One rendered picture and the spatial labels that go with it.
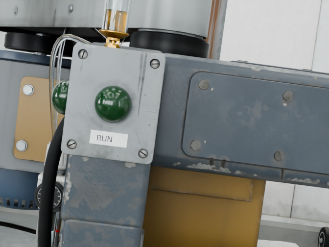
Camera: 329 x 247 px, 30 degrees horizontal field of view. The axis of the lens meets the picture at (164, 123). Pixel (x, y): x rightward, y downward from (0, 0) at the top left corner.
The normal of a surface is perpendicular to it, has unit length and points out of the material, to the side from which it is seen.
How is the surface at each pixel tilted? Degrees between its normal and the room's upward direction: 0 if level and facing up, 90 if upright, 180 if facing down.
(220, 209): 90
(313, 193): 90
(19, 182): 91
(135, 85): 90
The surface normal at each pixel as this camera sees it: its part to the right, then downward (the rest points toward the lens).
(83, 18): -0.76, -0.07
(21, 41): -0.36, 0.00
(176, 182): 0.02, 0.06
